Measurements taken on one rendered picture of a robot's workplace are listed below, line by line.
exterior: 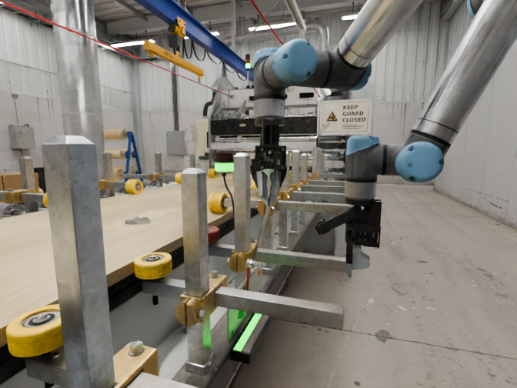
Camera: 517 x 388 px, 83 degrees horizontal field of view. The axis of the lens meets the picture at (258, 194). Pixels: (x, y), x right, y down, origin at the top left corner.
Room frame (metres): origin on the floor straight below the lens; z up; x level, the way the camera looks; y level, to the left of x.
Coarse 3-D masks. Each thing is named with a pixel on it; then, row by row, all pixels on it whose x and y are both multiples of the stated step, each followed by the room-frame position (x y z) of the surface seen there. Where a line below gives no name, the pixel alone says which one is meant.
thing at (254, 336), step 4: (264, 316) 0.73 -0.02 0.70; (268, 316) 0.73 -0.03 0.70; (260, 320) 0.72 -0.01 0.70; (264, 320) 0.72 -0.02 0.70; (260, 324) 0.70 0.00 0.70; (264, 324) 0.70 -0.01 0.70; (256, 328) 0.68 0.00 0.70; (260, 328) 0.68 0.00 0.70; (252, 332) 0.67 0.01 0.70; (256, 332) 0.67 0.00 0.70; (252, 336) 0.65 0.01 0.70; (256, 336) 0.65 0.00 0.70; (248, 340) 0.63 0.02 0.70; (252, 340) 0.63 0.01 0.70; (248, 344) 0.62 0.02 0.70; (252, 344) 0.62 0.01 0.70; (244, 348) 0.61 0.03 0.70; (248, 348) 0.61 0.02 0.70; (248, 352) 0.59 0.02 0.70
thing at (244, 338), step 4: (256, 316) 0.73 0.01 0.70; (260, 316) 0.74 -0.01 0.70; (252, 320) 0.72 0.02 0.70; (256, 320) 0.72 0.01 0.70; (248, 324) 0.70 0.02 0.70; (252, 324) 0.70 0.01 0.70; (248, 328) 0.68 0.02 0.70; (252, 328) 0.68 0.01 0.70; (244, 332) 0.67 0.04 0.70; (248, 332) 0.67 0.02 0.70; (244, 336) 0.65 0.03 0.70; (248, 336) 0.65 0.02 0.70; (240, 340) 0.63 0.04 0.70; (244, 340) 0.63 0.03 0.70; (236, 344) 0.62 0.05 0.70; (240, 344) 0.62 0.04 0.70; (244, 344) 0.62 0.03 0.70; (236, 348) 0.61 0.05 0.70; (240, 348) 0.61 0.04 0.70
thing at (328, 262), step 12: (216, 252) 0.84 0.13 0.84; (228, 252) 0.83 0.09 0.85; (264, 252) 0.80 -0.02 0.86; (276, 252) 0.80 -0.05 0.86; (288, 252) 0.80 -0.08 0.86; (288, 264) 0.78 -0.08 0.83; (300, 264) 0.76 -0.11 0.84; (312, 264) 0.75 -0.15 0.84; (324, 264) 0.74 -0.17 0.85; (336, 264) 0.74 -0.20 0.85
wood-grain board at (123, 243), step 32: (160, 192) 1.66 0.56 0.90; (0, 224) 0.95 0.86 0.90; (32, 224) 0.95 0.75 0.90; (160, 224) 0.95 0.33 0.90; (0, 256) 0.66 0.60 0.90; (32, 256) 0.66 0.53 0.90; (128, 256) 0.66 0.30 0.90; (0, 288) 0.50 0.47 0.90; (32, 288) 0.50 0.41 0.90; (0, 320) 0.40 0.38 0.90
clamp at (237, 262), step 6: (252, 246) 0.82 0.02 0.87; (258, 246) 0.85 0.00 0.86; (234, 252) 0.77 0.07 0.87; (240, 252) 0.77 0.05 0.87; (252, 252) 0.79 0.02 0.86; (228, 258) 0.77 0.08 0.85; (234, 258) 0.75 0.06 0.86; (240, 258) 0.74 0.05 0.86; (246, 258) 0.76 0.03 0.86; (228, 264) 0.76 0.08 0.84; (234, 264) 0.75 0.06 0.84; (240, 264) 0.74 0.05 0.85; (234, 270) 0.75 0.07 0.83; (240, 270) 0.74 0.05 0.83; (246, 270) 0.76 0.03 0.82
